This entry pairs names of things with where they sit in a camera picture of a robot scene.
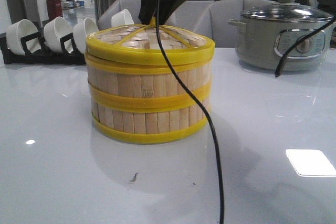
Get bamboo steamer lid yellow rim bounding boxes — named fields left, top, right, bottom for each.
left=86, top=24, right=215, bottom=66

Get bamboo steamer basket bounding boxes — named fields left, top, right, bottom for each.
left=91, top=100, right=207, bottom=144
left=84, top=56, right=213, bottom=110

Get left grey chair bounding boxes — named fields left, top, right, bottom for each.
left=97, top=0, right=177, bottom=32

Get grey chair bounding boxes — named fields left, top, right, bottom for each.
left=192, top=0, right=273, bottom=48
left=97, top=0, right=177, bottom=32

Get white bowl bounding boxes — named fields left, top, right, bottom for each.
left=111, top=8, right=134, bottom=27
left=6, top=19, right=38, bottom=56
left=73, top=17, right=99, bottom=54
left=44, top=16, right=72, bottom=53

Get right grey chair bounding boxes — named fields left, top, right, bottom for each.
left=192, top=0, right=273, bottom=48

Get grey electric cooking pot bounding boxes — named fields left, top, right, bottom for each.
left=228, top=17, right=335, bottom=71

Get glass pot lid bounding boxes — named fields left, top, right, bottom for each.
left=242, top=0, right=333, bottom=23

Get red cylinder bin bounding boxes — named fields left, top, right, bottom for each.
left=46, top=0, right=63, bottom=21

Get black dish rack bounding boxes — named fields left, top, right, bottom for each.
left=1, top=30, right=86, bottom=65

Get black cable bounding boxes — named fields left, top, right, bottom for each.
left=155, top=0, right=225, bottom=224
left=274, top=15, right=336, bottom=79

